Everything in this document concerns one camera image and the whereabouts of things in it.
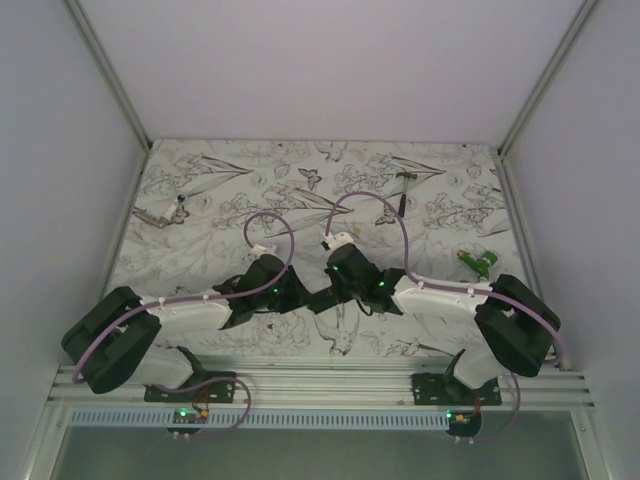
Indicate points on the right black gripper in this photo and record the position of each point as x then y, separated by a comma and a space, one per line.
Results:
341, 295

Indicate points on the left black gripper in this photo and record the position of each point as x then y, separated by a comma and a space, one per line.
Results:
297, 295

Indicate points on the black fuse box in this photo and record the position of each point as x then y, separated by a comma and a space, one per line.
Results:
325, 299

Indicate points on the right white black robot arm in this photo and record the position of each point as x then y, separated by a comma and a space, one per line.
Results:
518, 329

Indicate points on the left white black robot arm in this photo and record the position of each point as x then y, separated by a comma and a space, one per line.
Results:
130, 338

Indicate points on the small black hammer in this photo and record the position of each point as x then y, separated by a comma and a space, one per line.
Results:
406, 177

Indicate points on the green plastic connector part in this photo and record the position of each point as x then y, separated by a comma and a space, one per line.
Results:
481, 265

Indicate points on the floral patterned table mat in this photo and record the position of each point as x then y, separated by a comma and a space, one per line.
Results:
287, 194

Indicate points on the metal clip with blue bead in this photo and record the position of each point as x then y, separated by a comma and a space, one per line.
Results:
174, 212

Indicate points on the left small circuit board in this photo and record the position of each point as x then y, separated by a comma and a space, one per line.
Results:
190, 416

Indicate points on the small circuit board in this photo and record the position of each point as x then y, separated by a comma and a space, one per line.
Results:
190, 416
462, 417

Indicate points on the right small circuit board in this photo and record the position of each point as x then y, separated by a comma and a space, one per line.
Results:
462, 417

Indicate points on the aluminium rail frame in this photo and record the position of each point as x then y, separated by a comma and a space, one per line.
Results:
377, 382

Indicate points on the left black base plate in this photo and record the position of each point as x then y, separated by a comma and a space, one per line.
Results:
201, 388

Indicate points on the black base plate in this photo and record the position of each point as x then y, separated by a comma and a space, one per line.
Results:
433, 389
201, 388

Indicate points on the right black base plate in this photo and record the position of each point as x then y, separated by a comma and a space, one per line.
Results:
433, 389

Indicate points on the grey slotted cable duct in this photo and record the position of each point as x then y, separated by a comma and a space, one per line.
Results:
267, 419

